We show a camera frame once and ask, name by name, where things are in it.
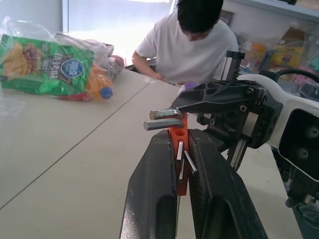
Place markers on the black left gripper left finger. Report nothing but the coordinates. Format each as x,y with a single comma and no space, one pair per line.
147,189

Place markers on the dark red wrapped item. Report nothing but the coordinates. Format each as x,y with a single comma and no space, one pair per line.
115,66

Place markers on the red snack package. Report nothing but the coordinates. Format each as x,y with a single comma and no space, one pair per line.
74,97

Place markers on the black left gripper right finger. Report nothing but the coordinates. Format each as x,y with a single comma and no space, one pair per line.
219,199

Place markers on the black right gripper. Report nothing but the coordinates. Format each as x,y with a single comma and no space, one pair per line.
268,119

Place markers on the clear plastic bag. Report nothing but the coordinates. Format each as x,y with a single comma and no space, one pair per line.
74,42

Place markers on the large silver hex key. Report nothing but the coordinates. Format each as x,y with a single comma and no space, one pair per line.
159,124
164,114

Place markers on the small silver hex key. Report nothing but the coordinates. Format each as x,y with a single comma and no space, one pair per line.
190,161
182,170

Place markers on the medium silver hex key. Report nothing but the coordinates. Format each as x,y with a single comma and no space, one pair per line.
179,152

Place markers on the brown cardboard box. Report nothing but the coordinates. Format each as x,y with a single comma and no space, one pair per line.
294,36

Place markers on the yellow toy package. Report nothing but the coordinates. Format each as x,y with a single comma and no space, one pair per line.
286,56

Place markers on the orange hex key holder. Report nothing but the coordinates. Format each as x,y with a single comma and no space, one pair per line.
180,135

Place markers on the green snack bag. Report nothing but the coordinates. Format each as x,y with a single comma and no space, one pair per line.
42,67

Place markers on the person's right hand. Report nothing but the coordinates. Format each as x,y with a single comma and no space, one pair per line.
158,76

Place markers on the person in white t-shirt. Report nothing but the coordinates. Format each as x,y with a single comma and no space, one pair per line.
189,54

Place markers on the orange drink bottle blue cap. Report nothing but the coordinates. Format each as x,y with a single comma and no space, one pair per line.
99,83

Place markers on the purple object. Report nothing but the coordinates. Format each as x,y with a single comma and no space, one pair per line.
190,86

